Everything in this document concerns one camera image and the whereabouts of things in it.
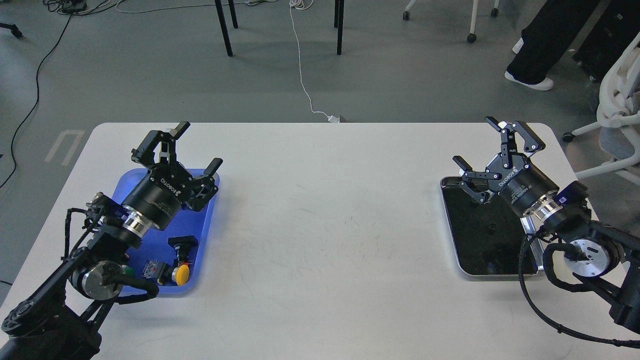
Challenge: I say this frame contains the black equipment case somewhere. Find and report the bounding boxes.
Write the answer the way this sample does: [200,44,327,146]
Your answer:
[573,0,640,81]

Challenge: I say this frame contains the white office chair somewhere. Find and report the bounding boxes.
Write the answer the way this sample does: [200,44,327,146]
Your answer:
[562,34,640,185]

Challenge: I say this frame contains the white chair base with casters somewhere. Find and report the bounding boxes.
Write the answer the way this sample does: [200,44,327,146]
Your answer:
[401,0,505,44]

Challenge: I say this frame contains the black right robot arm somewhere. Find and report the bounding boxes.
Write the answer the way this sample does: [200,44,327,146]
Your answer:
[453,116,640,349]

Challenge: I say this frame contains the black push button switch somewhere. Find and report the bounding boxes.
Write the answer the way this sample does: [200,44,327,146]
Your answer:
[167,235,198,265]

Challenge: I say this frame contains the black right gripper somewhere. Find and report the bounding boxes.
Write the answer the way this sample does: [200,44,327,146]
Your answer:
[452,116,560,218]

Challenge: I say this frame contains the yellow push button switch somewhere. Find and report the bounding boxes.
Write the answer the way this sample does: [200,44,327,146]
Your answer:
[157,262,190,286]

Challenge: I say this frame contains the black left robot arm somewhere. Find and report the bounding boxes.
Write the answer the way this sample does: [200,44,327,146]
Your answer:
[1,121,223,360]

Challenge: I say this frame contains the white floor cable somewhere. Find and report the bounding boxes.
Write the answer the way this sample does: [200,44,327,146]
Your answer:
[289,0,341,124]

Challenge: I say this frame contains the blue plastic tray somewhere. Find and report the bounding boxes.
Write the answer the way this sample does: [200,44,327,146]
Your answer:
[112,168,217,297]

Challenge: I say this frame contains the silver metal tray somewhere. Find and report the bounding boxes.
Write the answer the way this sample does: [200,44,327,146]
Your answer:
[439,177,537,281]

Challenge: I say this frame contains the black table legs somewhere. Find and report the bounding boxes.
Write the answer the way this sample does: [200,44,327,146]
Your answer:
[214,0,346,57]

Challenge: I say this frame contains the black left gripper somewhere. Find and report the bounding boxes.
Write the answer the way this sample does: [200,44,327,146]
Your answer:
[121,121,223,231]

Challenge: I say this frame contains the black floor cable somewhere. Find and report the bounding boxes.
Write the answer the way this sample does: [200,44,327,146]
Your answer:
[0,0,116,189]

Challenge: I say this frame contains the person in black trousers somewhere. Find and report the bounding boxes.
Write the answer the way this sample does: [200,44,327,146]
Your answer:
[504,0,603,91]

